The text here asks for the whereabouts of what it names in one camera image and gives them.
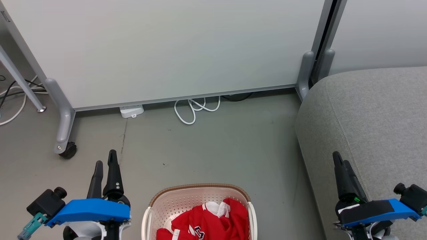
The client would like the white power strip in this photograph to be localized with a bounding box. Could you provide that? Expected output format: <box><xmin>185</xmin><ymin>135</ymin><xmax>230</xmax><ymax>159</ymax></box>
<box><xmin>119</xmin><ymin>104</ymin><xmax>144</xmax><ymax>119</ymax></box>

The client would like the grey partition leg with caster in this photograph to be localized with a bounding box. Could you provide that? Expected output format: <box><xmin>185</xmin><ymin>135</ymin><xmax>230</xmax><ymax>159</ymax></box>
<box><xmin>44</xmin><ymin>78</ymin><xmax>77</xmax><ymax>159</ymax></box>

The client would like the black floor cable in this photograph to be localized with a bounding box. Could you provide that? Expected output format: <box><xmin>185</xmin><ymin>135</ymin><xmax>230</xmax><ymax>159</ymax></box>
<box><xmin>0</xmin><ymin>75</ymin><xmax>46</xmax><ymax>110</ymax></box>

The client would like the grey metal table leg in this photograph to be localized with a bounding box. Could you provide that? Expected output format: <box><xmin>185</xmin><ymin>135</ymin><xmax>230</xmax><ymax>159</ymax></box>
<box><xmin>0</xmin><ymin>45</ymin><xmax>47</xmax><ymax>113</ymax></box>

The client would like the large white partition panel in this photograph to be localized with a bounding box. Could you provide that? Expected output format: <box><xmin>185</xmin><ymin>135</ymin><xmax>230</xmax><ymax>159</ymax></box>
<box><xmin>0</xmin><ymin>0</ymin><xmax>334</xmax><ymax>111</ymax></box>

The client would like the looped white cable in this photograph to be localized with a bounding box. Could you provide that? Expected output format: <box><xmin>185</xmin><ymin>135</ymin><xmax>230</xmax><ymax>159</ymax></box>
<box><xmin>174</xmin><ymin>96</ymin><xmax>222</xmax><ymax>125</ymax></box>

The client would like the grey fabric sofa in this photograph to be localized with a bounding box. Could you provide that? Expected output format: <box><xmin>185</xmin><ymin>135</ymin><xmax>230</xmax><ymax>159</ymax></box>
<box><xmin>295</xmin><ymin>66</ymin><xmax>427</xmax><ymax>240</ymax></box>

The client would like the red white sports jersey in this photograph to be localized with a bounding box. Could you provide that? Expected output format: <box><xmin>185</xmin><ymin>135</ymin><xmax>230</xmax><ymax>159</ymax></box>
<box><xmin>156</xmin><ymin>198</ymin><xmax>250</xmax><ymax>240</ymax></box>

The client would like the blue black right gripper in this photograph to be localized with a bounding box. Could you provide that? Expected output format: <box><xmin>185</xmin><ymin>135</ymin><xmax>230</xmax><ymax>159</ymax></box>
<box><xmin>332</xmin><ymin>151</ymin><xmax>421</xmax><ymax>240</ymax></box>

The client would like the narrow white partition panel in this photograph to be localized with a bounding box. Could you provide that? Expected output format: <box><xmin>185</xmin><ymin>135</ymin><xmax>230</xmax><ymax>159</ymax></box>
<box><xmin>329</xmin><ymin>0</ymin><xmax>427</xmax><ymax>76</ymax></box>

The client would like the black cable under partition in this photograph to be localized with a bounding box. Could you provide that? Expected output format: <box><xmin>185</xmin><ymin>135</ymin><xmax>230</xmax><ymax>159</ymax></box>
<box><xmin>221</xmin><ymin>92</ymin><xmax>254</xmax><ymax>102</ymax></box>

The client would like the cream perforated laundry basket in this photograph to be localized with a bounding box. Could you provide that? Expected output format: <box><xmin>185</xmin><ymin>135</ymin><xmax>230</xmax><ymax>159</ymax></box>
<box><xmin>141</xmin><ymin>183</ymin><xmax>258</xmax><ymax>240</ymax></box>

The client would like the long white floor cable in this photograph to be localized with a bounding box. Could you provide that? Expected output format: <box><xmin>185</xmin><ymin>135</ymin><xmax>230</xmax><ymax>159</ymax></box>
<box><xmin>0</xmin><ymin>75</ymin><xmax>49</xmax><ymax>126</ymax></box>

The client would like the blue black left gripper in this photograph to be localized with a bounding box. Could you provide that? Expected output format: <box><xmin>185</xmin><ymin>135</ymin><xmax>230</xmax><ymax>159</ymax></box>
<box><xmin>45</xmin><ymin>150</ymin><xmax>131</xmax><ymax>234</ymax></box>

